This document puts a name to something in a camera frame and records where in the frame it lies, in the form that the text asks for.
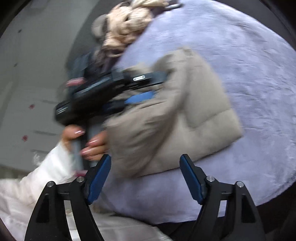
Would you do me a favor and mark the beige quilted puffer jacket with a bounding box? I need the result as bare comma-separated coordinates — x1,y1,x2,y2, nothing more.
104,48,243,177

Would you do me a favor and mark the white drawer cabinet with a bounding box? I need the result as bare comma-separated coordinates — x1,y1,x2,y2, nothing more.
1,1,96,171

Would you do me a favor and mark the left hand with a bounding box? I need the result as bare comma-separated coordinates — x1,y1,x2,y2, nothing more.
61,125,109,162

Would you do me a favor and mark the lavender fuzzy bed blanket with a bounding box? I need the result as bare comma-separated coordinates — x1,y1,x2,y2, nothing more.
94,1,295,224

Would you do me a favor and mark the white sleeve forearm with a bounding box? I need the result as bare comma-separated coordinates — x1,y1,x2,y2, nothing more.
0,141,174,241

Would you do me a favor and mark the cream striped crumpled garment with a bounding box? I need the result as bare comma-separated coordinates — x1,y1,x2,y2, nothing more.
93,1,169,67

